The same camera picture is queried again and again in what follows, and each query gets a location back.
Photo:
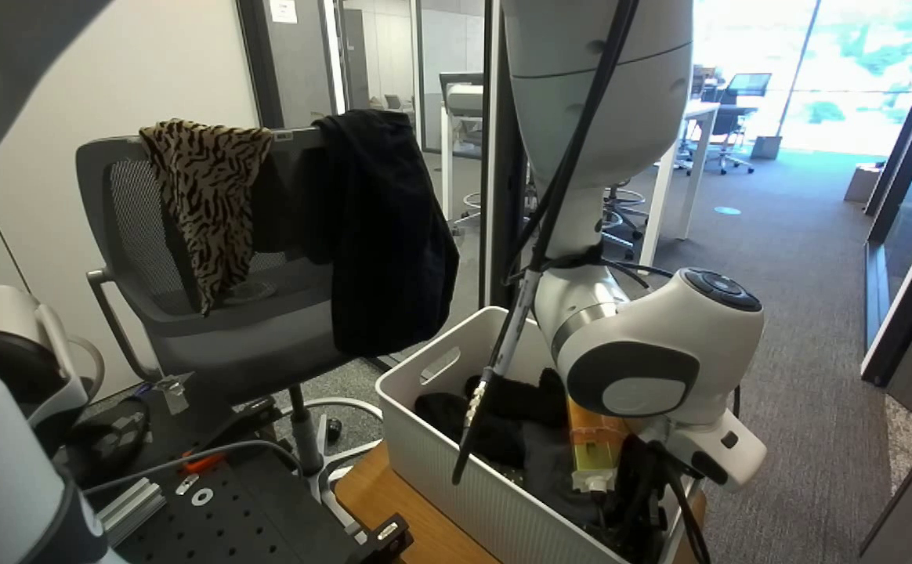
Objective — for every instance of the black background office chair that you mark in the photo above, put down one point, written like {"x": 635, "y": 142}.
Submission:
{"x": 727, "y": 129}

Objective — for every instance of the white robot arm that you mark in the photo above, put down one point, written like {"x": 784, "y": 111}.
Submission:
{"x": 662, "y": 346}

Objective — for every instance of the white plastic storage box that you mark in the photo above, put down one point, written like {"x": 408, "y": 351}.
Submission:
{"x": 473, "y": 489}

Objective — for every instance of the grey cylinder device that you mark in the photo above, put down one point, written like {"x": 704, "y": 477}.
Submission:
{"x": 1, "y": 481}

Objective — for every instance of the white background desk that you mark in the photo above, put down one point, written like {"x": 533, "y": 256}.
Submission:
{"x": 700, "y": 115}

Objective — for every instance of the dark grey office chair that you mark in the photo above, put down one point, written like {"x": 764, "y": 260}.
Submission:
{"x": 254, "y": 315}

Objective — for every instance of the black door frame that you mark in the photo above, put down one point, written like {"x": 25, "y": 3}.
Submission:
{"x": 499, "y": 159}

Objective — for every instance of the large black cloth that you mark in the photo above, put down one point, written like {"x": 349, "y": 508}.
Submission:
{"x": 393, "y": 241}

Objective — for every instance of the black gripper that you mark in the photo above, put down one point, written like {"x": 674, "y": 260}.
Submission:
{"x": 647, "y": 489}

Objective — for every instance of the silver chair star base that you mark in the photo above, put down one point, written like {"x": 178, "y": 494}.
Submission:
{"x": 309, "y": 439}

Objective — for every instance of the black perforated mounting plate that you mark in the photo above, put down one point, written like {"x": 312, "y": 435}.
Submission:
{"x": 236, "y": 520}

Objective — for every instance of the light wooden board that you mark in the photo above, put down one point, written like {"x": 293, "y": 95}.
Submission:
{"x": 393, "y": 513}

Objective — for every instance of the brown cardboard box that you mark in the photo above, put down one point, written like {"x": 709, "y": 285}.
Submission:
{"x": 864, "y": 183}

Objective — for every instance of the white black dome device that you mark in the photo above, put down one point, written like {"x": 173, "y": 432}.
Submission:
{"x": 5, "y": 346}

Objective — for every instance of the silver metal bracket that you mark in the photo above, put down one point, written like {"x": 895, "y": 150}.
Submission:
{"x": 131, "y": 513}

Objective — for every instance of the leopard print cloth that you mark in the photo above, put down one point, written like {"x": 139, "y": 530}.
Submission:
{"x": 204, "y": 200}

